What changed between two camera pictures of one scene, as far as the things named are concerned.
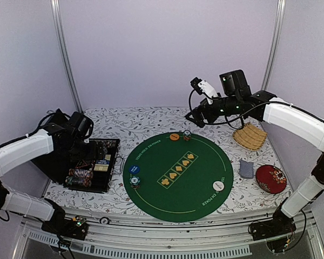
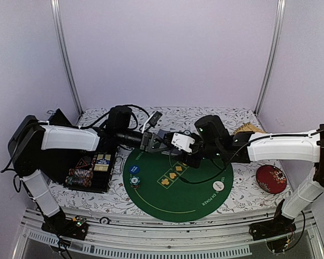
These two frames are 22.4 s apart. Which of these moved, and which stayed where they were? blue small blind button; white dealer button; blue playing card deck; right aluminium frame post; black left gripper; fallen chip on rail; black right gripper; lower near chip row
Moved: black left gripper; black right gripper; blue playing card deck
Stayed: white dealer button; lower near chip row; fallen chip on rail; right aluminium frame post; blue small blind button
